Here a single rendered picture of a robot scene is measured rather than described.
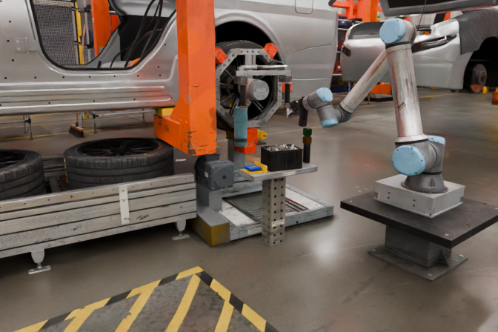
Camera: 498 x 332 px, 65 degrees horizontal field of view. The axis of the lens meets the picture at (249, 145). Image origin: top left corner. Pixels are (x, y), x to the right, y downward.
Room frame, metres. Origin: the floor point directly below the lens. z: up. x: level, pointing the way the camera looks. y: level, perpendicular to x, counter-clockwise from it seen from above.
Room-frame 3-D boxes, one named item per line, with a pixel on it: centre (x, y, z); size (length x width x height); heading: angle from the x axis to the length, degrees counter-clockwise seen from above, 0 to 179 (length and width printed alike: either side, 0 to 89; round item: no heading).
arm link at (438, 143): (1.95, -0.91, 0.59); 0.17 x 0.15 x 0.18; 136
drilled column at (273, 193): (2.13, -0.14, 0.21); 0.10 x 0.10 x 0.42; 30
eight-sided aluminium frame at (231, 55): (2.75, 0.01, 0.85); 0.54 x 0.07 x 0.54; 120
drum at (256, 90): (2.69, -0.03, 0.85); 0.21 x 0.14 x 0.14; 30
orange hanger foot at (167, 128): (2.51, 0.46, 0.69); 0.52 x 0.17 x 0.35; 30
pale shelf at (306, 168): (2.14, -0.17, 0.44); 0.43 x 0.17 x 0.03; 120
